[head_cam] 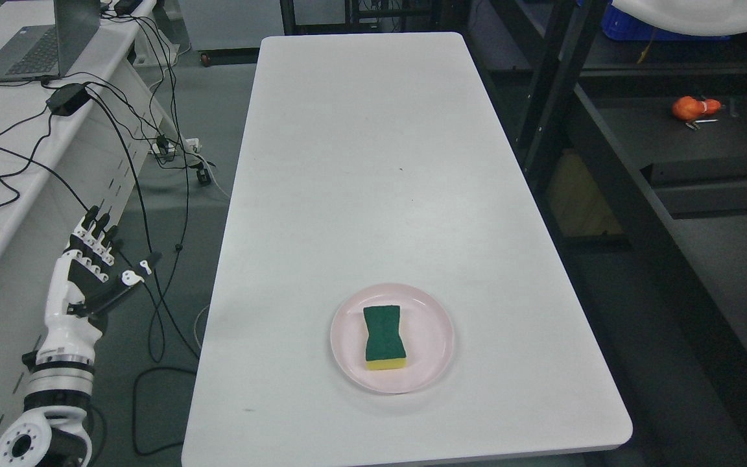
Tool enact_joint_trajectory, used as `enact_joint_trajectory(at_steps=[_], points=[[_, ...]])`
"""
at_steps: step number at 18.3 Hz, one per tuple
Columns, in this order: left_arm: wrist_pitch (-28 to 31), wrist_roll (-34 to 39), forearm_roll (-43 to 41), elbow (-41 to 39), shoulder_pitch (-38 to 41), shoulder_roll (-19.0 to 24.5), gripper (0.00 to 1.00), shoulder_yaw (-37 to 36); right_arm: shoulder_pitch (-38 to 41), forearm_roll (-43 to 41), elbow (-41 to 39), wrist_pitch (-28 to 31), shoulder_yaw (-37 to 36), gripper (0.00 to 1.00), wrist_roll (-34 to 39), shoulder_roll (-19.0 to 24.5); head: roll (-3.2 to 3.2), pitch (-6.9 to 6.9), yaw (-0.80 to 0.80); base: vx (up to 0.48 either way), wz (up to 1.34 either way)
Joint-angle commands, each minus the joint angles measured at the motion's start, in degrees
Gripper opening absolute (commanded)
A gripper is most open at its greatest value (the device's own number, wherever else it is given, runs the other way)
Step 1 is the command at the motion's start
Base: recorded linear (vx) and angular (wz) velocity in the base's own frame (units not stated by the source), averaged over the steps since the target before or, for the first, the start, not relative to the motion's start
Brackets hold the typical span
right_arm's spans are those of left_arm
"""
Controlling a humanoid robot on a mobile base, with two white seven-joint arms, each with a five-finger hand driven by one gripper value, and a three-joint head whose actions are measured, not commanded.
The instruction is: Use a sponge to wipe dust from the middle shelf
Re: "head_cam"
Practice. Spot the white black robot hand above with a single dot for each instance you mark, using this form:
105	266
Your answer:
85	286

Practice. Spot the green yellow sponge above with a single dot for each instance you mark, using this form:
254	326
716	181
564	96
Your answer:
384	348

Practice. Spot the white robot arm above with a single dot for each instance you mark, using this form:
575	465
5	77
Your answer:
51	430

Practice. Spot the black metal shelf rack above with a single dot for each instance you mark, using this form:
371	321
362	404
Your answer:
649	213

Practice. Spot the orange toy on shelf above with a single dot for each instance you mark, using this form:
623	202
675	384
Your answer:
690	108

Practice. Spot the white side desk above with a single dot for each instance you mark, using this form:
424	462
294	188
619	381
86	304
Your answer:
52	170

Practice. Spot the white power strip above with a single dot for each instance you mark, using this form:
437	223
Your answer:
164	148

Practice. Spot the black power adapter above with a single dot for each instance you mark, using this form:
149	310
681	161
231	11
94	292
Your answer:
65	101

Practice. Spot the grey laptop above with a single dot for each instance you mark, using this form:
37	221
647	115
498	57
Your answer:
50	50

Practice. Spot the pink round plate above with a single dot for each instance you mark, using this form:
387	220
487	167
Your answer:
426	329

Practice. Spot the blue plastic crate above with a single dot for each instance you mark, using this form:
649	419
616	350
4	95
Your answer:
622	27

